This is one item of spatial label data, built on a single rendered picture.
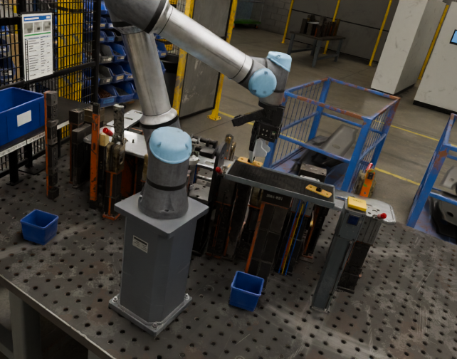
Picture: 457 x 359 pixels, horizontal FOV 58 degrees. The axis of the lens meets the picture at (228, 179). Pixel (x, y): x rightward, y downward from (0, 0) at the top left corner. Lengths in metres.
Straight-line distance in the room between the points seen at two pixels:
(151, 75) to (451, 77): 8.45
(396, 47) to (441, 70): 0.98
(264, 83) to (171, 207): 0.43
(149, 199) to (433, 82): 8.51
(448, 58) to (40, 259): 8.55
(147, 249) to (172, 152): 0.31
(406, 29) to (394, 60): 0.62
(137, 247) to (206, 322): 0.38
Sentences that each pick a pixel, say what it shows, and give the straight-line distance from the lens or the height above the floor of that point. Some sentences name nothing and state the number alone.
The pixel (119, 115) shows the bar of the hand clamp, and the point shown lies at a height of 1.18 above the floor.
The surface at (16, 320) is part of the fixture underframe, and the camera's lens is 1.82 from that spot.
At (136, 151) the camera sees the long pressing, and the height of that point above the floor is 1.00.
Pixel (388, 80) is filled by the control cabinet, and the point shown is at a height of 0.35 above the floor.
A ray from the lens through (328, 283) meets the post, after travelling 1.57.
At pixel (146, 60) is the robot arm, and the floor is 1.51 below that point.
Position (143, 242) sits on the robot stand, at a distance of 1.24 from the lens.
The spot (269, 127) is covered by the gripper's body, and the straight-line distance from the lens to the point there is 1.32.
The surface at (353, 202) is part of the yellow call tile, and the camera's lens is 1.42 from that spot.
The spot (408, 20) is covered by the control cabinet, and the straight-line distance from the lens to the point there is 9.37.
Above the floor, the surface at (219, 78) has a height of 0.55.
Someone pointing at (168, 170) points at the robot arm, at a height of 1.25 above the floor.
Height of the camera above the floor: 1.76
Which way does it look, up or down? 26 degrees down
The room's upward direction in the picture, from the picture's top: 11 degrees clockwise
